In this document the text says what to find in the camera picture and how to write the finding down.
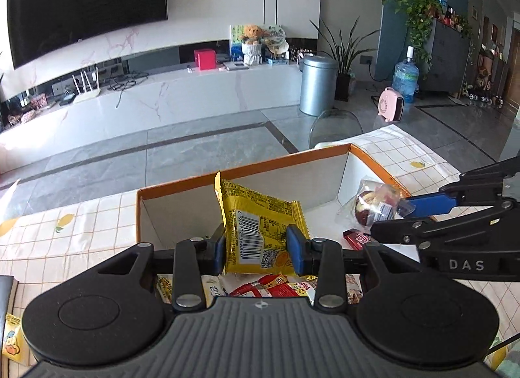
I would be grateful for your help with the clear glass chair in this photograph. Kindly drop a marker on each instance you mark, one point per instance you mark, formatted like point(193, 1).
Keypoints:
point(337, 128)

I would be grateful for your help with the silver trash can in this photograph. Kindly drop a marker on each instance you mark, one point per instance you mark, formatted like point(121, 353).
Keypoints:
point(319, 85)

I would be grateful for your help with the teddy bear bouquet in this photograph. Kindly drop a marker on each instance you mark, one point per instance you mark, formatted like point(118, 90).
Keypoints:
point(251, 42)

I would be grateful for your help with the orange cardboard box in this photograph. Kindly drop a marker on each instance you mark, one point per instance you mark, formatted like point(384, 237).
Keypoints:
point(284, 174)

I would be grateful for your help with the red box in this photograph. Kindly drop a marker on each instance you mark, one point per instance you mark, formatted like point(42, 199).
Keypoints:
point(204, 60)

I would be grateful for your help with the black wall television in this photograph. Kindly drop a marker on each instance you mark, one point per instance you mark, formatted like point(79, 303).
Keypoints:
point(81, 8)

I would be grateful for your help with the beige plush hat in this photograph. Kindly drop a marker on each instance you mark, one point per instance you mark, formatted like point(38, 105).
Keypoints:
point(277, 48)

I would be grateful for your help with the yellow snack packet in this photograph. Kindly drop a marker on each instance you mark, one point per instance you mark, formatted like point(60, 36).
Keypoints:
point(252, 223)

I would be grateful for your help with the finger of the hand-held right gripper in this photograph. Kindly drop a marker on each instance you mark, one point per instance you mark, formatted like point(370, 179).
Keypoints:
point(430, 203)
point(430, 229)

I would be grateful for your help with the white router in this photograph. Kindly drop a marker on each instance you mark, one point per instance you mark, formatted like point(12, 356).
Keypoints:
point(86, 91)

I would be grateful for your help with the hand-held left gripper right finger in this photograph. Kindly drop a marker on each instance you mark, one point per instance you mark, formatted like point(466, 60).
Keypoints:
point(294, 254)

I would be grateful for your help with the clear pastry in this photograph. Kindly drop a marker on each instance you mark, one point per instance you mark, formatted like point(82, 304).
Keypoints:
point(365, 205)

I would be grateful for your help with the yellow cartoon packet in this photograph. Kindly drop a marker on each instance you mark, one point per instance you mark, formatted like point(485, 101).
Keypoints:
point(14, 339)

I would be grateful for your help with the blue tissue box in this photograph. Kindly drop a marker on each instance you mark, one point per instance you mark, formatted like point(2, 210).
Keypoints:
point(277, 61)

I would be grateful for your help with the pink space heater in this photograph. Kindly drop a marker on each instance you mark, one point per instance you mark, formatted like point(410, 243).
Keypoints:
point(390, 104)

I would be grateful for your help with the white television console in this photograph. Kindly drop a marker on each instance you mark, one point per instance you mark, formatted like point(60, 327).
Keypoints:
point(183, 97)

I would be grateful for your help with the patterned gift box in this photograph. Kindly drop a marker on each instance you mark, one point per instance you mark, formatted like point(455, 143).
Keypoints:
point(34, 102)

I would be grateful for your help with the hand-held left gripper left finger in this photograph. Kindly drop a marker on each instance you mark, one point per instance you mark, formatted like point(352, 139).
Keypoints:
point(220, 254)

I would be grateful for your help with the dark red small packet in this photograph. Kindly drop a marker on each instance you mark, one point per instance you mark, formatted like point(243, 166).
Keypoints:
point(357, 238)

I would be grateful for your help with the wall socket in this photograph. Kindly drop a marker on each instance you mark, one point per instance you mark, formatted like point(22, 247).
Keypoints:
point(366, 60)

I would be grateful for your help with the blue water bottle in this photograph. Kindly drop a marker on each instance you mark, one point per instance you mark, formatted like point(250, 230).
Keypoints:
point(405, 77)

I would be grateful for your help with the brown plush bear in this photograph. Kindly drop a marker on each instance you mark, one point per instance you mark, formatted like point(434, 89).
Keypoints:
point(484, 71)

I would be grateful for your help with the red snack packet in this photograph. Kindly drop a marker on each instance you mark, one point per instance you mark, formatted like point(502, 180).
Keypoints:
point(264, 286)

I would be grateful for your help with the grey green clothing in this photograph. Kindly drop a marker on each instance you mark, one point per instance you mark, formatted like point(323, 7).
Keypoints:
point(512, 368)

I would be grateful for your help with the long-leaf potted plant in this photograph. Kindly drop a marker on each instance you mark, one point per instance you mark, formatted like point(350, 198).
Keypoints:
point(345, 56)

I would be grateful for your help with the grey blue cabinet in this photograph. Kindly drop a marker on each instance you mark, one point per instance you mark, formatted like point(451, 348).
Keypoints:
point(447, 61)

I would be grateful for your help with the trailing green plant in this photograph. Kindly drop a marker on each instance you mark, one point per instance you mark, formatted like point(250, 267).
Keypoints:
point(422, 16)

